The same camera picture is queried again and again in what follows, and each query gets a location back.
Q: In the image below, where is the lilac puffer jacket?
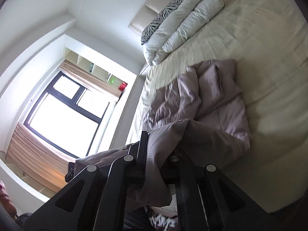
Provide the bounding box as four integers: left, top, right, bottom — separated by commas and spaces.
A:
65, 58, 252, 209

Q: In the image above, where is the red box on shelf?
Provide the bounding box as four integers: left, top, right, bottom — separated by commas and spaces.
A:
119, 82, 128, 91

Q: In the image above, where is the beige roman blind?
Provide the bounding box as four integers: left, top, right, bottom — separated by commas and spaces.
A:
59, 60, 122, 101

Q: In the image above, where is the zebra print pillow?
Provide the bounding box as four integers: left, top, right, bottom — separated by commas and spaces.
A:
141, 0, 183, 45

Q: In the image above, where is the white pillow far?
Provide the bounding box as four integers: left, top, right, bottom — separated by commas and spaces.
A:
144, 0, 202, 64

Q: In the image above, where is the white pillow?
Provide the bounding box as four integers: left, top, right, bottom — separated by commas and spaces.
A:
144, 0, 202, 64
150, 0, 224, 66

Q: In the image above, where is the white pillow near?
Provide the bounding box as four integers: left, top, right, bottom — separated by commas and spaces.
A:
150, 0, 224, 66

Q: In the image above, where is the beige bed cover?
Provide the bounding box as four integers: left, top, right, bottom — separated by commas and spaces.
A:
127, 0, 307, 213

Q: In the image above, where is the cream wall shelf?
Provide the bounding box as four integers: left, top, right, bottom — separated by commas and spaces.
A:
64, 47, 124, 89

